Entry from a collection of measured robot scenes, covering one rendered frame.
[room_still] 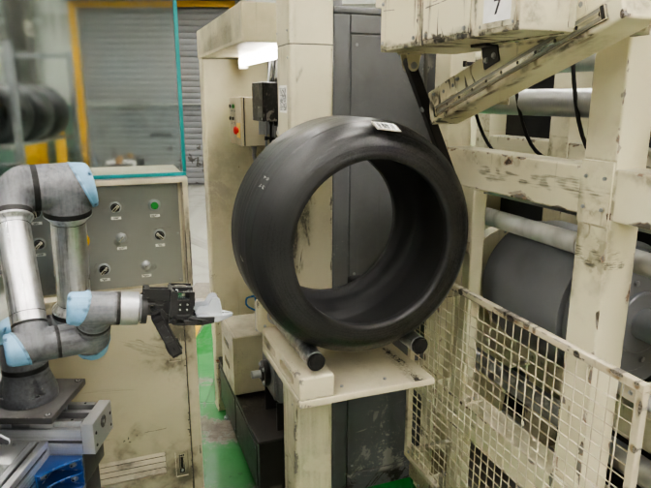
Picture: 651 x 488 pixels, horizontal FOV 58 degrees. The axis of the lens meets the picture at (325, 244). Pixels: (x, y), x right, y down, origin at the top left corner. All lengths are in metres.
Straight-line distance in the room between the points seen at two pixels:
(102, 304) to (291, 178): 0.49
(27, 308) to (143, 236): 0.66
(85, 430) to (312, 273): 0.75
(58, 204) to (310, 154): 0.64
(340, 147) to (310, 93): 0.40
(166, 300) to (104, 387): 0.79
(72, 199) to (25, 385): 0.52
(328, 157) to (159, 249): 0.89
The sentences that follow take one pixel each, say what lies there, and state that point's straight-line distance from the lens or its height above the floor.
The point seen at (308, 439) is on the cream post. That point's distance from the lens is 1.99.
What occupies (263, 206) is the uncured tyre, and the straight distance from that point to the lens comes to 1.31.
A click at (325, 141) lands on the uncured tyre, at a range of 1.33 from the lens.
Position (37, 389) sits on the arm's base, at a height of 0.76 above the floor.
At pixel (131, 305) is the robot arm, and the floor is 1.07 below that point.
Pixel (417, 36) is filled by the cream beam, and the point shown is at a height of 1.66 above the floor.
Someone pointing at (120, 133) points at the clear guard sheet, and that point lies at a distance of 1.96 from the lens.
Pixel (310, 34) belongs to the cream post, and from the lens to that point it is 1.70.
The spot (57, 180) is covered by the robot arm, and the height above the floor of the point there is 1.32.
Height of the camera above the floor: 1.51
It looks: 14 degrees down
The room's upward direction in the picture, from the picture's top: straight up
